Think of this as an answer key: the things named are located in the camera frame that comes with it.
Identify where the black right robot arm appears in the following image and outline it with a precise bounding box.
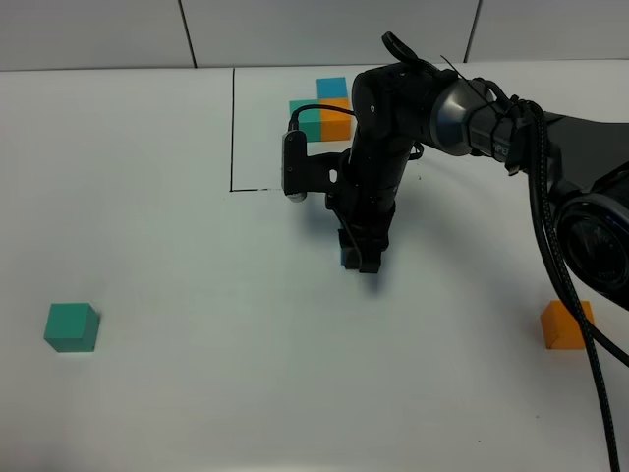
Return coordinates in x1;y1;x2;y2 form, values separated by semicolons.
338;33;628;307

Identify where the template green cube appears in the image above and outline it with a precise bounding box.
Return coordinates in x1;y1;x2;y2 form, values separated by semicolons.
289;99;322;143

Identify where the template blue cube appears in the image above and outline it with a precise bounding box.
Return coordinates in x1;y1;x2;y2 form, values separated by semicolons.
316;77;348;100

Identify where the black braided cable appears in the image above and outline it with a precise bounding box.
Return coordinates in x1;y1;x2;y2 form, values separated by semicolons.
505;95;629;472

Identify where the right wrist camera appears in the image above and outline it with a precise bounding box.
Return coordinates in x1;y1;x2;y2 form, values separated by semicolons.
281;130;343;203

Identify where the template orange cube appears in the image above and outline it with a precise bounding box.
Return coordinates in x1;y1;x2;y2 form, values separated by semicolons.
319;97;353;142

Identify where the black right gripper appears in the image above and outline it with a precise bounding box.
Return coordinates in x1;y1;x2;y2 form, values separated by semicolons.
325;181;396;273

